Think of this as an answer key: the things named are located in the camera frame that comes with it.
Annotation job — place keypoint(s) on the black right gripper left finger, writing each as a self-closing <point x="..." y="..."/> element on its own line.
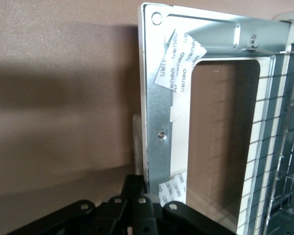
<point x="100" y="218"/>

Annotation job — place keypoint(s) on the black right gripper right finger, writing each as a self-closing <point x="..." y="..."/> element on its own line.
<point x="176" y="218"/>

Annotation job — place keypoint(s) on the white printed adhesive tape piece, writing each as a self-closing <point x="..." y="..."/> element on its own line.
<point x="194" y="49"/>
<point x="172" y="188"/>
<point x="171" y="63"/>

